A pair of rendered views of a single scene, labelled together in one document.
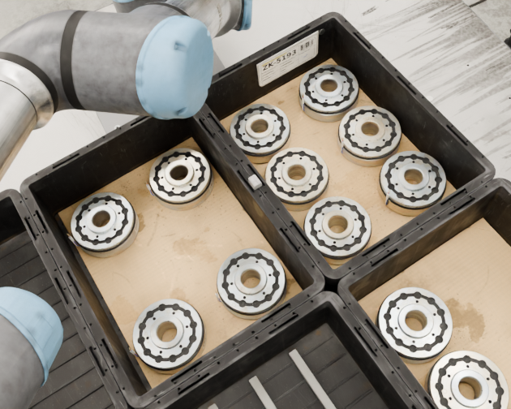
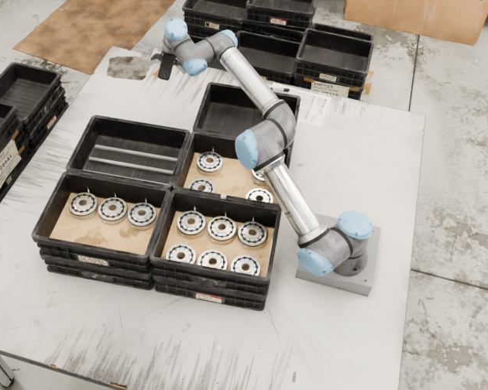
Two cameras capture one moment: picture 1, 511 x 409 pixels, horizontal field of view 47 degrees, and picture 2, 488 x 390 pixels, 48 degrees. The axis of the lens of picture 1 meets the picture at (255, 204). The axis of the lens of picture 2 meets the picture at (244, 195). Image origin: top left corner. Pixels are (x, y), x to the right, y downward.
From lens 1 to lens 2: 1.67 m
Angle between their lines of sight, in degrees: 57
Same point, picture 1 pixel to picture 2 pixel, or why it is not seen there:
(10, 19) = not seen: outside the picture
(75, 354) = not seen: hidden behind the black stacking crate
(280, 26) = (324, 330)
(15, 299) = (197, 63)
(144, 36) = (253, 133)
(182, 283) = (223, 179)
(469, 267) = (138, 249)
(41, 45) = (276, 114)
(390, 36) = (268, 369)
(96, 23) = (270, 128)
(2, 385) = (180, 52)
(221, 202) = not seen: hidden behind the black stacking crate
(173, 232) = (243, 189)
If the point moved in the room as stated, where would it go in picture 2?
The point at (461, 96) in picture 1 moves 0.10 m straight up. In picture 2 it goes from (205, 360) to (205, 348)
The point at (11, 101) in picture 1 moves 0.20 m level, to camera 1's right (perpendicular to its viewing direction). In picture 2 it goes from (262, 100) to (228, 134)
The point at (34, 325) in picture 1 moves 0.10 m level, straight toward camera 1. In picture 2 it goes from (189, 63) to (160, 68)
